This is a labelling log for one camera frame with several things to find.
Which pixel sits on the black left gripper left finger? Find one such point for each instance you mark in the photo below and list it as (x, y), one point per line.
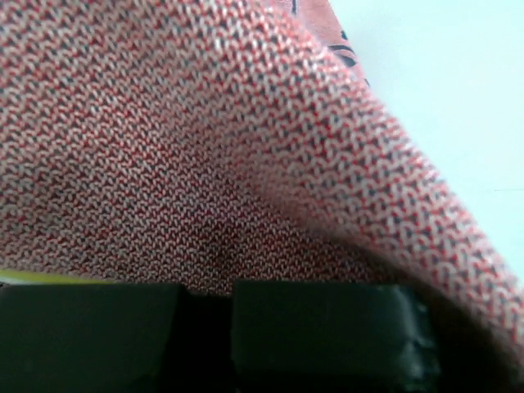
(85, 337)

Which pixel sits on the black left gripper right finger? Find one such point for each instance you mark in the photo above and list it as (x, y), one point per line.
(331, 337)

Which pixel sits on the red and pink patterned pillowcase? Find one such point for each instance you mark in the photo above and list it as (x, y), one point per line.
(205, 141)

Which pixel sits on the white pillow with yellow edge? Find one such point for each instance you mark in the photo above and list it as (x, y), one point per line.
(15, 277)

